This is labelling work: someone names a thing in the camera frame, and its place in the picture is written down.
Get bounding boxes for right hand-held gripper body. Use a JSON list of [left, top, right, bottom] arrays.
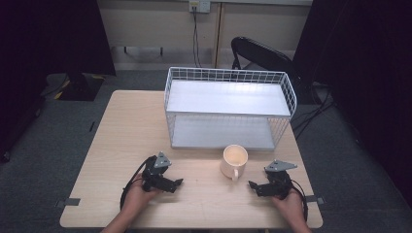
[[263, 158, 298, 200]]

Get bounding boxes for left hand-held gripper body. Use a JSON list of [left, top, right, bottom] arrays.
[[141, 150, 174, 193]]

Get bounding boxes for cream ceramic cup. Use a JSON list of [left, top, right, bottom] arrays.
[[220, 144, 250, 182]]

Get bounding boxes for white wire shelf rack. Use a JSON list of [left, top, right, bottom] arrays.
[[163, 66, 298, 151]]

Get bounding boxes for person's right hand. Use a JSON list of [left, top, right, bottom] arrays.
[[271, 188, 307, 225]]

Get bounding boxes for person's left hand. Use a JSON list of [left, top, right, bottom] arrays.
[[120, 176, 162, 221]]

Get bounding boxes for black stand base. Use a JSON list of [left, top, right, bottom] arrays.
[[57, 71, 106, 102]]

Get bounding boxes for black chair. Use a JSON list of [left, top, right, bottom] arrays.
[[230, 36, 306, 90]]

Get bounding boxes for dark curtain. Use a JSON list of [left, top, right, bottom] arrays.
[[292, 0, 412, 203], [0, 0, 118, 163]]

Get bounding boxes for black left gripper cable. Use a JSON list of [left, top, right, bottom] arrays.
[[119, 155, 157, 212]]

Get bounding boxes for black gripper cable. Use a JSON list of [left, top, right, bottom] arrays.
[[291, 179, 309, 222], [119, 155, 157, 212]]

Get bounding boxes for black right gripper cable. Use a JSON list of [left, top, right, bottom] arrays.
[[291, 179, 309, 222]]

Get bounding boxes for black floor cables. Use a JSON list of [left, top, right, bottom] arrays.
[[291, 82, 338, 141]]

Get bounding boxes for black wall cable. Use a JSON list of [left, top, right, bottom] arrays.
[[191, 6, 204, 69]]

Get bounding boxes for white wall socket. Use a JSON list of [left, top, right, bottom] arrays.
[[189, 0, 212, 15]]

